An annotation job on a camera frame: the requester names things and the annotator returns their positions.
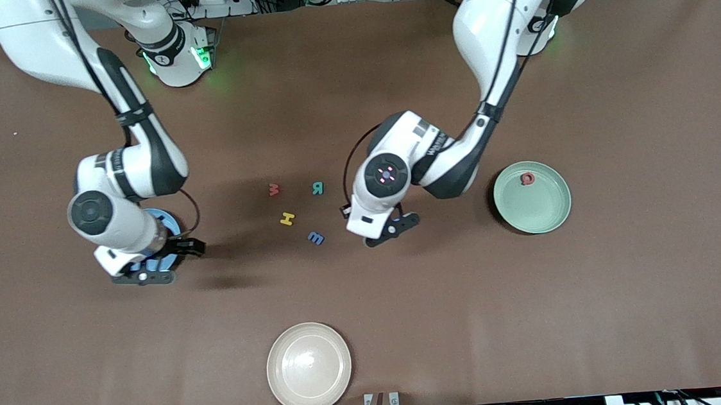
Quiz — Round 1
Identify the blue plate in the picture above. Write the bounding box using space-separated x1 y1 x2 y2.
140 206 185 276

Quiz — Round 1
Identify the beige plate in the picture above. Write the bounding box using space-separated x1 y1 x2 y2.
263 319 356 405

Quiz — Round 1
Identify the pale green plate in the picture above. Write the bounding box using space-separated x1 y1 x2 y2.
491 158 575 238

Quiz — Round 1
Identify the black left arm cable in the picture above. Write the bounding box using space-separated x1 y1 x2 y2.
325 0 577 218

